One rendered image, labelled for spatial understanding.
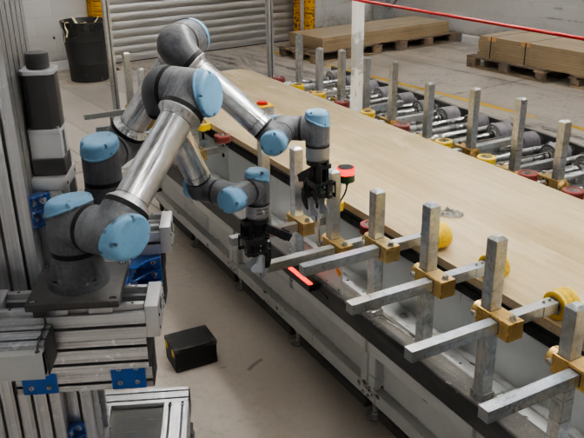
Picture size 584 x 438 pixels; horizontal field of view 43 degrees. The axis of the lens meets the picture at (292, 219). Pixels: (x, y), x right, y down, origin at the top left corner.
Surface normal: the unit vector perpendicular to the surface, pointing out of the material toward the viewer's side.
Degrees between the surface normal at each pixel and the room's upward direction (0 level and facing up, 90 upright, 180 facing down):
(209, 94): 85
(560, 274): 0
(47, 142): 90
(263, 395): 0
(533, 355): 90
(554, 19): 90
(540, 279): 0
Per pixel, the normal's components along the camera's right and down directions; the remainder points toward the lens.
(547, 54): -0.83, 0.22
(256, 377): -0.01, -0.92
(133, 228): 0.79, 0.30
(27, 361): 0.09, 0.39
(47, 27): 0.58, 0.31
